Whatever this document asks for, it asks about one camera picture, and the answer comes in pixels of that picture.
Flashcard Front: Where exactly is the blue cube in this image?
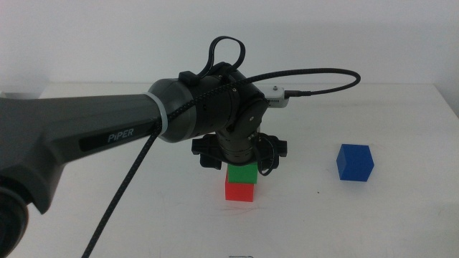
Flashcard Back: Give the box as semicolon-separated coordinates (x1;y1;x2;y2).
336;143;375;183

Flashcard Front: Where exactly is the red cube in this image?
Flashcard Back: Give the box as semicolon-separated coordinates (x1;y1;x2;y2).
224;170;255;203

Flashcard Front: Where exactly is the green cube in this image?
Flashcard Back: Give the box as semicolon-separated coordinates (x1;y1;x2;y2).
227;161;259;185

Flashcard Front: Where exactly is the smooth black cable loop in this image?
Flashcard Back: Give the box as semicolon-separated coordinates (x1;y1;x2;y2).
204;35;247;78

